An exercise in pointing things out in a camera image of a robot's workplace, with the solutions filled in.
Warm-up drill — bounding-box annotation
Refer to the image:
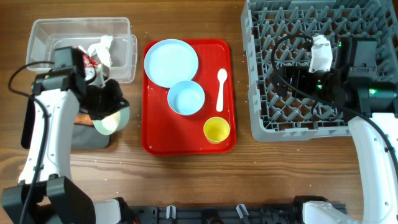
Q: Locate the light blue bowl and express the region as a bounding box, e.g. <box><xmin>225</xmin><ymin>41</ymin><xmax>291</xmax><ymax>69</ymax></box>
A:
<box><xmin>167</xmin><ymin>80</ymin><xmax>205</xmax><ymax>116</ymax></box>

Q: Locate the white plastic spoon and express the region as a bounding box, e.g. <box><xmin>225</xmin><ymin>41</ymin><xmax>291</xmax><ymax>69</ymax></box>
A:
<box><xmin>216</xmin><ymin>68</ymin><xmax>228</xmax><ymax>112</ymax></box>

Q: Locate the grey dishwasher rack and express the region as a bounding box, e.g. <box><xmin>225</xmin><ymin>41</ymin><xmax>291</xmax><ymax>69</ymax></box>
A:
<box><xmin>241</xmin><ymin>0</ymin><xmax>397</xmax><ymax>142</ymax></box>

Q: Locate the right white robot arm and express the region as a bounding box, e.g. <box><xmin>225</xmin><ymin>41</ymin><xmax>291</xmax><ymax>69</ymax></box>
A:
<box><xmin>272</xmin><ymin>35</ymin><xmax>397</xmax><ymax>223</ymax></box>

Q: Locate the red snack wrapper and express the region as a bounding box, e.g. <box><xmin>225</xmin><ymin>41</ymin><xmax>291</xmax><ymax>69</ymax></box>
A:
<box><xmin>77</xmin><ymin>45</ymin><xmax>100</xmax><ymax>68</ymax></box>

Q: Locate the black waste tray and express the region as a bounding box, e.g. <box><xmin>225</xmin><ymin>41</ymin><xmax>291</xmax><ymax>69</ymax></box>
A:
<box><xmin>21</xmin><ymin>100</ymin><xmax>110</xmax><ymax>149</ymax></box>

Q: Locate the red plastic tray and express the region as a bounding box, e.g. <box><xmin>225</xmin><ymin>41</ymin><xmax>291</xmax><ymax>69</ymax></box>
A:
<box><xmin>141</xmin><ymin>39</ymin><xmax>237</xmax><ymax>156</ymax></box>

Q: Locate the large light blue plate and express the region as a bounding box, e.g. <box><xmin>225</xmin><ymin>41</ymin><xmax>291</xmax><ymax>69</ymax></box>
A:
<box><xmin>144</xmin><ymin>39</ymin><xmax>199</xmax><ymax>88</ymax></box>

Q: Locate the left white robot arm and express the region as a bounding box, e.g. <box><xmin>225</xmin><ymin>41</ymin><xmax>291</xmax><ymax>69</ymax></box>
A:
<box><xmin>1</xmin><ymin>47</ymin><xmax>136</xmax><ymax>223</ymax></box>

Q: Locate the clear plastic bin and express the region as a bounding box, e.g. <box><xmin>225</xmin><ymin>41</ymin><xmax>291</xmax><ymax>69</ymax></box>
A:
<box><xmin>26</xmin><ymin>17</ymin><xmax>137</xmax><ymax>83</ymax></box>

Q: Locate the white tissue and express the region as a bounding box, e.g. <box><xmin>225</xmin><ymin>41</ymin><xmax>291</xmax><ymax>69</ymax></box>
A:
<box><xmin>87</xmin><ymin>35</ymin><xmax>114</xmax><ymax>68</ymax></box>

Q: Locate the light green bowl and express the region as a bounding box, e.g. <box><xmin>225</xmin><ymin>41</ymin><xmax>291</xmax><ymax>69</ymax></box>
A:
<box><xmin>93</xmin><ymin>106</ymin><xmax>130</xmax><ymax>135</ymax></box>

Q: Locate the orange carrot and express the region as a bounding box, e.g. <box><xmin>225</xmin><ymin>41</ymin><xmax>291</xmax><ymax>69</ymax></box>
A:
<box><xmin>74</xmin><ymin>114</ymin><xmax>94</xmax><ymax>126</ymax></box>

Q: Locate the yellow plastic cup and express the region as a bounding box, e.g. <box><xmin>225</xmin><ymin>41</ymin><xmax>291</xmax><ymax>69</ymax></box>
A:
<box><xmin>203</xmin><ymin>116</ymin><xmax>231</xmax><ymax>144</ymax></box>

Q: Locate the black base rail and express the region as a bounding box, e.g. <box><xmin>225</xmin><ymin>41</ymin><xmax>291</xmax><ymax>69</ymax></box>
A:
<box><xmin>130</xmin><ymin>204</ymin><xmax>303</xmax><ymax>224</ymax></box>

